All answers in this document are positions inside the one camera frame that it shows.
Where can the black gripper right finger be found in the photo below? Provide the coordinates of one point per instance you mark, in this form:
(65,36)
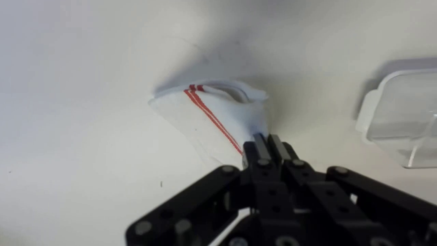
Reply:
(339,207)

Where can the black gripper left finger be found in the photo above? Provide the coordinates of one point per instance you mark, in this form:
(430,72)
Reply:
(198,214)

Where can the clear plastic container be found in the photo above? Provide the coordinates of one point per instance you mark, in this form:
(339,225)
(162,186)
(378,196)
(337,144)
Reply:
(400,118)

